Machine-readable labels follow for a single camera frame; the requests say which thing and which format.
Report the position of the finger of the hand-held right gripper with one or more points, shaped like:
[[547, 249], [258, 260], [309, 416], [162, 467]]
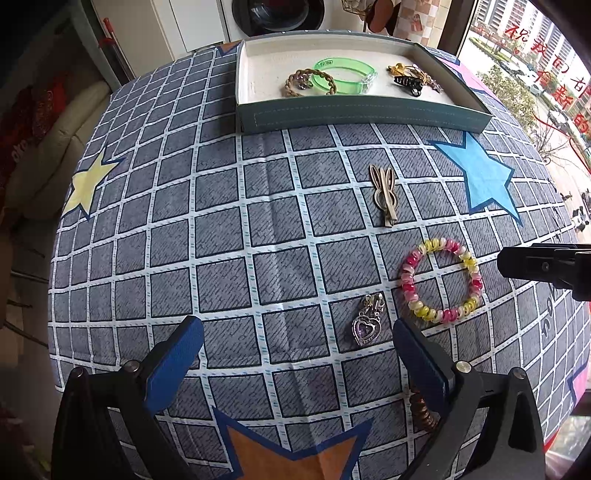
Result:
[[540, 265]]

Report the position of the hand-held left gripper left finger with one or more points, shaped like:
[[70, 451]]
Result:
[[175, 355]]

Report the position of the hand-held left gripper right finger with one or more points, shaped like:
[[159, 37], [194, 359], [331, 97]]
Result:
[[420, 362]]

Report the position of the purple heart pendant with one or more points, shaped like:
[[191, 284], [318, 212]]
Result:
[[367, 330]]

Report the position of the beige rabbit hair clip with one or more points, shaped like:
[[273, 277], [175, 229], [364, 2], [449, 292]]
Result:
[[390, 210]]

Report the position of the silver bar hair clip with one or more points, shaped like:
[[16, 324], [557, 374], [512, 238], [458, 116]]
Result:
[[434, 86]]

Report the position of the black claw clip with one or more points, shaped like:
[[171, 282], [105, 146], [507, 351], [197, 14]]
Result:
[[408, 84]]

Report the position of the teal shallow box tray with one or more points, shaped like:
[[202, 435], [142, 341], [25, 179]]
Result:
[[360, 119]]

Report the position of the green translucent bangle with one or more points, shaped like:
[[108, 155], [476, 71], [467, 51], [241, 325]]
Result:
[[355, 86]]

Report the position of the checked star-print tablecloth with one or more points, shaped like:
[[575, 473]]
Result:
[[231, 230]]

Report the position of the red window lettering decal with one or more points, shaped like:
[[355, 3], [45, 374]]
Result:
[[558, 78]]

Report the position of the cream sofa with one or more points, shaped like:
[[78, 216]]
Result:
[[60, 138]]

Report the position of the red cushion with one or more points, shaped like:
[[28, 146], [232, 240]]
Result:
[[23, 120]]

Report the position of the brown round paddle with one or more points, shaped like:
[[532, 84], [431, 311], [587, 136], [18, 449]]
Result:
[[381, 16]]

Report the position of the white tall cabinet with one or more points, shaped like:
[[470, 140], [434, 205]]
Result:
[[175, 27]]

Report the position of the white washing machine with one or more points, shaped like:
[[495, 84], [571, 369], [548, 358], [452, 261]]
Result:
[[277, 18]]

